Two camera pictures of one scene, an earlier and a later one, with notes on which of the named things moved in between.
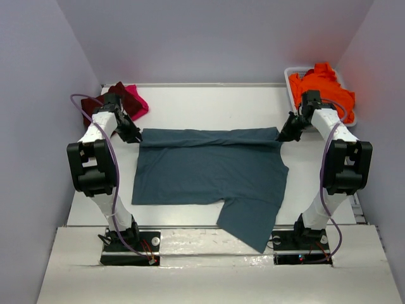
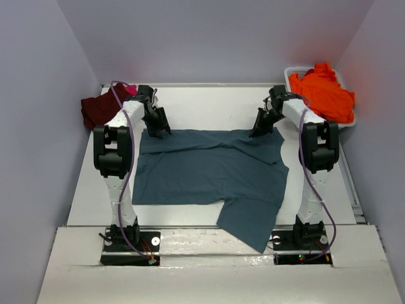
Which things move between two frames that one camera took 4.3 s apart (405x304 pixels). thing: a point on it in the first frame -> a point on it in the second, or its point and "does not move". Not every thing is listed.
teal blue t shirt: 243,168 does not move
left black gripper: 134,132 -> 162,123
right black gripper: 287,134 -> 259,128
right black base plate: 300,247 does not move
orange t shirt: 321,78 does not move
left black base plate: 117,252 does not move
